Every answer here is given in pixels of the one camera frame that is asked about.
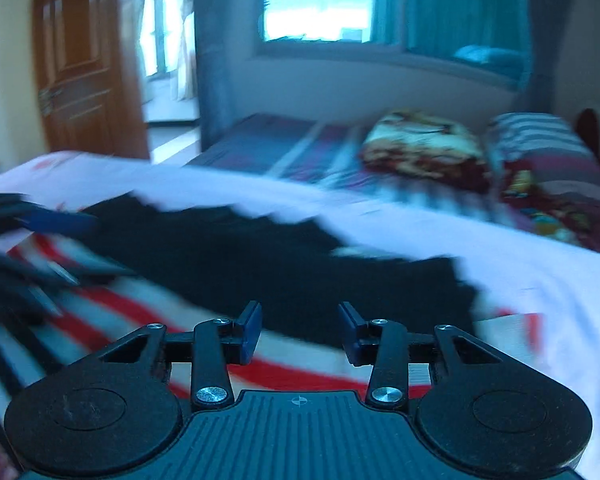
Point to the white floral bed sheet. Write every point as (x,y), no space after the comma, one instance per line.
(545,295)

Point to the red black white striped sweater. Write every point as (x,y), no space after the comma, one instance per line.
(72,282)

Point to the brown wooden door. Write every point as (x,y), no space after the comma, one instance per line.
(85,70)

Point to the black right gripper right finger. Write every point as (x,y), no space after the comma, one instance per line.
(400,360)

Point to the folded patterned blanket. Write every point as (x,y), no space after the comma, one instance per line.
(414,144)

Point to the striped purple mattress sheet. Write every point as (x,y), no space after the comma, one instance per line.
(328,156)

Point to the colourful floral cloth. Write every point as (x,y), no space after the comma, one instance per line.
(549,216)

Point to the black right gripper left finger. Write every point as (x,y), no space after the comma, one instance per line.
(211,347)

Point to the striped pillow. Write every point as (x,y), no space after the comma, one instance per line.
(561,164)

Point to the window with teal curtain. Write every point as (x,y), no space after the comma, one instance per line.
(487,35)

